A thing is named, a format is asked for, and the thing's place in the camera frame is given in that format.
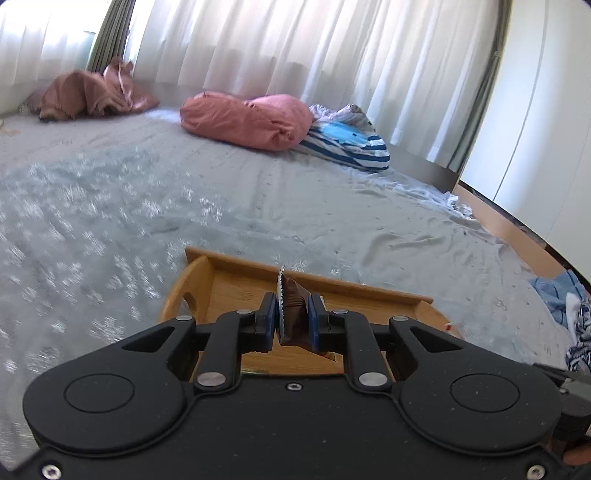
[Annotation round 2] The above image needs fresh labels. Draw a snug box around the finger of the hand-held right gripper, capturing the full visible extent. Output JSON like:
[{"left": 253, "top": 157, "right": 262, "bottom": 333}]
[{"left": 532, "top": 362, "right": 591, "bottom": 393}]

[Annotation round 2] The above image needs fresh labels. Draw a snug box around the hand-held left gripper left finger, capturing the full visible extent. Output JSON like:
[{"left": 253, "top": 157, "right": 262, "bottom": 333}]
[{"left": 122, "top": 291, "right": 279, "bottom": 393}]

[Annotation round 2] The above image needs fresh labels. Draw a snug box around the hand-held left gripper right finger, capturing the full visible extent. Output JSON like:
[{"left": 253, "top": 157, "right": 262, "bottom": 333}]
[{"left": 307, "top": 294, "right": 463, "bottom": 393}]

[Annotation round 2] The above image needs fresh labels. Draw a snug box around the brown snack packet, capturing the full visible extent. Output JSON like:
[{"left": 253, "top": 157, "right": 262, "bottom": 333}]
[{"left": 276, "top": 265, "right": 336, "bottom": 361}]

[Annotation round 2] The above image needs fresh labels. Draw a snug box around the wooden tray with handles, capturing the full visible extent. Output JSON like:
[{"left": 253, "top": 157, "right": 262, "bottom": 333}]
[{"left": 159, "top": 246, "right": 464, "bottom": 378}]

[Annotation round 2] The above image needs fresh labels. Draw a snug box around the navy white patterned cloth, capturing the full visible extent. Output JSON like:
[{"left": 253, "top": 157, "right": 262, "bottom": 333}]
[{"left": 565, "top": 299, "right": 591, "bottom": 376}]

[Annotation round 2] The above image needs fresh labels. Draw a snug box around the light blue clothing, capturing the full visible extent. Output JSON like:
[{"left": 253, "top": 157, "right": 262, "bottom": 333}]
[{"left": 528, "top": 270, "right": 591, "bottom": 334}]

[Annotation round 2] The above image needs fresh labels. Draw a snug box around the blue striped pillow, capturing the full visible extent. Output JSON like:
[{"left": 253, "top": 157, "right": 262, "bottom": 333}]
[{"left": 297, "top": 103, "right": 391, "bottom": 173}]

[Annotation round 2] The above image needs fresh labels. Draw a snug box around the white crumpled cloth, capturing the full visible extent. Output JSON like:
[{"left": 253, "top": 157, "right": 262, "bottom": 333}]
[{"left": 442, "top": 191, "right": 475, "bottom": 219}]

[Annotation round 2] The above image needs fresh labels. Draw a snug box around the pink pillow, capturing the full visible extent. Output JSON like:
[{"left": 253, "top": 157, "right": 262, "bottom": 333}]
[{"left": 178, "top": 91, "right": 315, "bottom": 151}]

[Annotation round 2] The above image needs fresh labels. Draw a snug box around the white wardrobe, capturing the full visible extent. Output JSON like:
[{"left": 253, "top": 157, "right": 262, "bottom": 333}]
[{"left": 457, "top": 0, "right": 591, "bottom": 261}]

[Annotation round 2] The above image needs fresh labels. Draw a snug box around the white sheer curtain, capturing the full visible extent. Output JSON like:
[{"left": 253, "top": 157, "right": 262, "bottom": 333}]
[{"left": 0, "top": 0, "right": 506, "bottom": 169}]

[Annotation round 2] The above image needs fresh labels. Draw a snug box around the brown pink crumpled cloth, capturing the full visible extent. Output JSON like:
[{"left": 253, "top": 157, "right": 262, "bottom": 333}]
[{"left": 36, "top": 57, "right": 161, "bottom": 121}]

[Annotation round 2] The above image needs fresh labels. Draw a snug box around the green curtain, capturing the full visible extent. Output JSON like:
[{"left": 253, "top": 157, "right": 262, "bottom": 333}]
[{"left": 87, "top": 0, "right": 137, "bottom": 75}]

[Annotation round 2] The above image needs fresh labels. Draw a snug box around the wooden bed frame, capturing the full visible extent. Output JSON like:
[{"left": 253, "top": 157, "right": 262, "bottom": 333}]
[{"left": 451, "top": 181, "right": 570, "bottom": 278}]

